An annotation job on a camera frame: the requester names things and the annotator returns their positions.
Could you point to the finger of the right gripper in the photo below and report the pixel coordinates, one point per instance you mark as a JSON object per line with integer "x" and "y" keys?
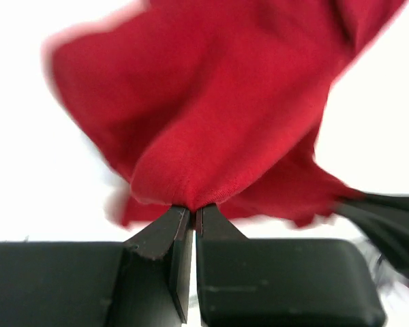
{"x": 385, "y": 221}

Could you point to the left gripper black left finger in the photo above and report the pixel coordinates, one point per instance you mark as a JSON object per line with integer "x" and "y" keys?
{"x": 144, "y": 281}

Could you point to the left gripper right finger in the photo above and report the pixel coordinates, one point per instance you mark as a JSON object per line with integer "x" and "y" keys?
{"x": 245, "y": 281}

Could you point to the red shirt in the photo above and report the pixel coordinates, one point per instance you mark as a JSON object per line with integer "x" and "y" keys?
{"x": 215, "y": 102}

